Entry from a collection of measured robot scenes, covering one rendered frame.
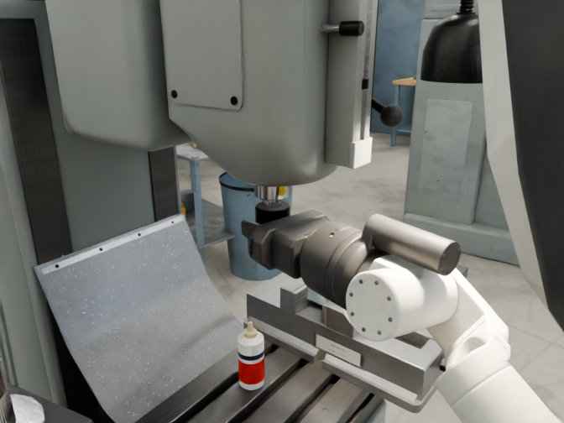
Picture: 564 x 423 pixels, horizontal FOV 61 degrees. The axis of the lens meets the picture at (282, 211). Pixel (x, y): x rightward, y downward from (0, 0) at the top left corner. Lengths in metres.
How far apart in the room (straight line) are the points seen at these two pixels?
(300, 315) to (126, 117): 0.43
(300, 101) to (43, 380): 0.71
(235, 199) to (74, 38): 2.27
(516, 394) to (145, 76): 0.49
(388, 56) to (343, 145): 7.12
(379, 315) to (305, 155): 0.19
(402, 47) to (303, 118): 7.05
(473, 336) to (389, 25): 7.24
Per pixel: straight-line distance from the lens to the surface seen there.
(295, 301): 0.82
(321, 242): 0.53
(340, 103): 0.53
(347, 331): 0.78
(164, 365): 0.93
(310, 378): 0.81
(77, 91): 0.71
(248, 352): 0.75
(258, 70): 0.50
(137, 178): 0.95
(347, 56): 0.53
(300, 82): 0.51
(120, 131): 0.64
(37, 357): 0.98
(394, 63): 7.60
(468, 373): 0.46
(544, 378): 2.62
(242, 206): 2.88
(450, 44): 0.49
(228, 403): 0.77
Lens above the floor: 1.48
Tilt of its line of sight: 20 degrees down
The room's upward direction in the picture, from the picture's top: straight up
